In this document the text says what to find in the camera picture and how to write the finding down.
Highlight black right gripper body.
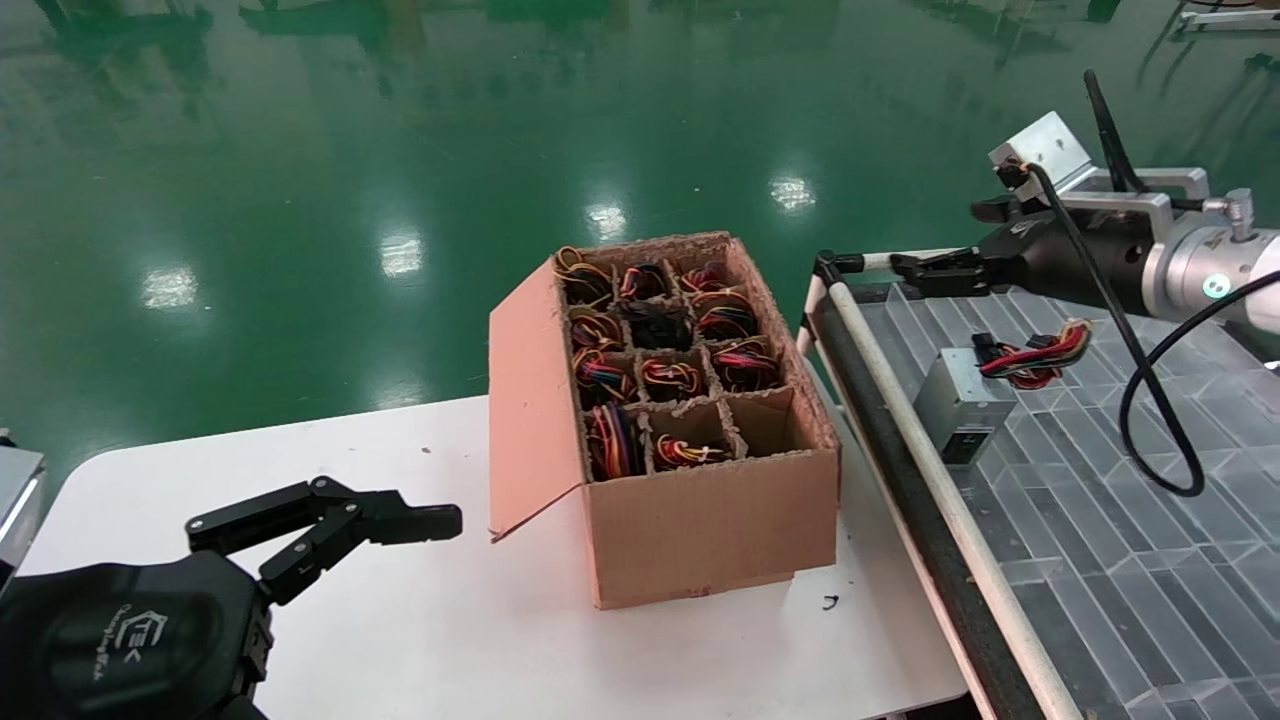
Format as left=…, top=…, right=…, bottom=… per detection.
left=985, top=205, right=1153, bottom=313

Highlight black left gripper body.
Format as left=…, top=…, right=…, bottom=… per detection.
left=0, top=552, right=276, bottom=720

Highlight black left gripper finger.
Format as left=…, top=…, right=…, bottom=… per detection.
left=185, top=478, right=463, bottom=558
left=260, top=503, right=463, bottom=608

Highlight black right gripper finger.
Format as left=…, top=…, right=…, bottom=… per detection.
left=890, top=248, right=1011, bottom=298
left=972, top=195, right=1031, bottom=229

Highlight grey power supply coloured wires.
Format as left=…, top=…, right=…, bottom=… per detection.
left=912, top=318, right=1093, bottom=469

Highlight white metal stand base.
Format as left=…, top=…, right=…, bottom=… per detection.
left=1178, top=8, right=1280, bottom=33

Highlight clear acrylic divider tray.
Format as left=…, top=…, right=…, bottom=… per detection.
left=800, top=262, right=1280, bottom=720

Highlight brown cardboard divider box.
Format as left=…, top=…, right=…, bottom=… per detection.
left=488, top=232, right=843, bottom=611

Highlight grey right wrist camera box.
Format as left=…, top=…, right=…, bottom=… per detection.
left=988, top=110, right=1093, bottom=193

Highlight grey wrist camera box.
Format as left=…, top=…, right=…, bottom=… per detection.
left=0, top=445, right=49, bottom=591
left=988, top=110, right=1093, bottom=193

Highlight silver camera bracket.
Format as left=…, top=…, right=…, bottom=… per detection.
left=1055, top=165, right=1256, bottom=241

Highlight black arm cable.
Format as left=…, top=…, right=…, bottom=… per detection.
left=1000, top=70, right=1280, bottom=498

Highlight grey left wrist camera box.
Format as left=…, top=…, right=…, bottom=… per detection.
left=0, top=445, right=49, bottom=591

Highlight power supply black wire bundle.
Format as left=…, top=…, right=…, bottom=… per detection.
left=620, top=300, right=696, bottom=351

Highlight power supply yellow orange wires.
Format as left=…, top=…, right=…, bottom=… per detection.
left=556, top=247, right=615, bottom=306

